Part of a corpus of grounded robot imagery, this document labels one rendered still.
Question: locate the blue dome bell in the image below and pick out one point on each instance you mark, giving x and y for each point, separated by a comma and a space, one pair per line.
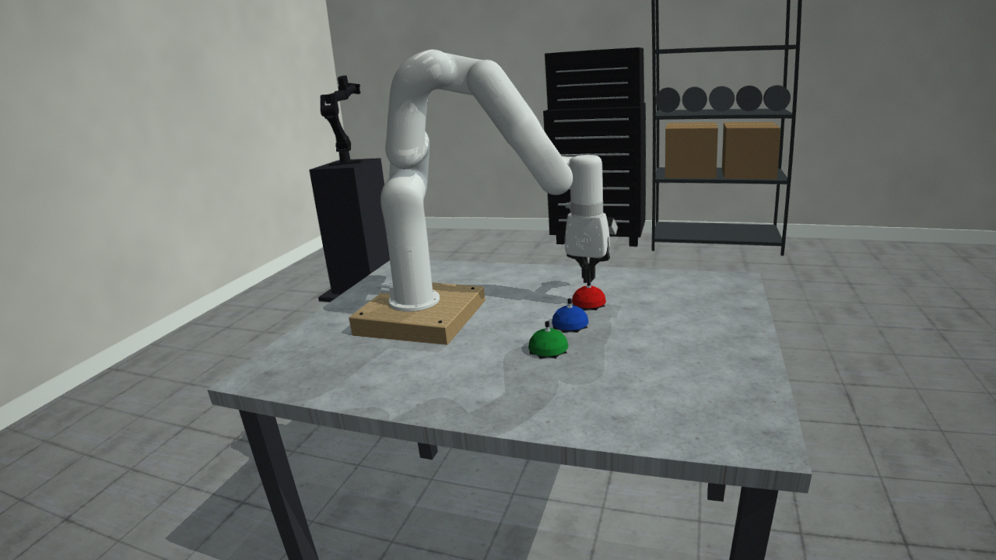
569, 318

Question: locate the green dome bell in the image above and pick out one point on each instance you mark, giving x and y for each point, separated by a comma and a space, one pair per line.
548, 342

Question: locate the red dome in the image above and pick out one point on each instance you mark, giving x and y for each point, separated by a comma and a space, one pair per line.
589, 298

